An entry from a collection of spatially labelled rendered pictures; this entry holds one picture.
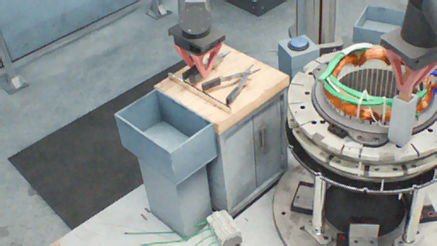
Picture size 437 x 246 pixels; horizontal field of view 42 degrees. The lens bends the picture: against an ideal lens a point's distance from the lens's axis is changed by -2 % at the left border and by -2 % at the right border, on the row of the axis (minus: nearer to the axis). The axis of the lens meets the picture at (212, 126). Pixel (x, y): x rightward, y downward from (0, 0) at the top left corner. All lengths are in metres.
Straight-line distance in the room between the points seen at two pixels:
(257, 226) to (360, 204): 0.23
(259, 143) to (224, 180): 0.11
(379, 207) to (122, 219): 0.57
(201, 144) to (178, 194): 0.12
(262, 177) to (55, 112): 1.86
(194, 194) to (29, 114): 1.97
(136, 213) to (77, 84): 1.90
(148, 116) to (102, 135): 1.57
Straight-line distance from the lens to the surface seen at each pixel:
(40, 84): 3.25
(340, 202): 1.31
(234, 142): 1.14
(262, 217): 1.27
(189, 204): 1.18
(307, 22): 1.49
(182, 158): 1.05
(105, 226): 1.31
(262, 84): 1.15
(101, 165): 2.60
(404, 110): 0.94
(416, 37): 0.84
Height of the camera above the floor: 1.75
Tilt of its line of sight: 40 degrees down
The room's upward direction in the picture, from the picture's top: 7 degrees counter-clockwise
